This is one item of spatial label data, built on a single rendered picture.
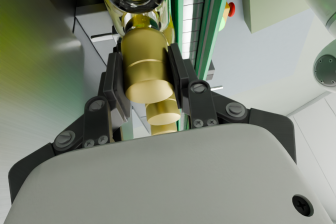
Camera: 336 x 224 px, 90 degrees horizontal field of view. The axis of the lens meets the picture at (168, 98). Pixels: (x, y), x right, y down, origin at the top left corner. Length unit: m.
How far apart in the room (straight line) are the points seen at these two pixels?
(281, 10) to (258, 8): 0.08
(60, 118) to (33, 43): 0.09
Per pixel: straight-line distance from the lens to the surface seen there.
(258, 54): 0.93
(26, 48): 0.22
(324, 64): 0.41
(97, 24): 0.44
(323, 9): 0.51
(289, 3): 0.66
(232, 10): 0.58
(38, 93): 0.22
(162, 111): 0.15
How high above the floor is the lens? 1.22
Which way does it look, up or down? 26 degrees down
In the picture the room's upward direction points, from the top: 170 degrees clockwise
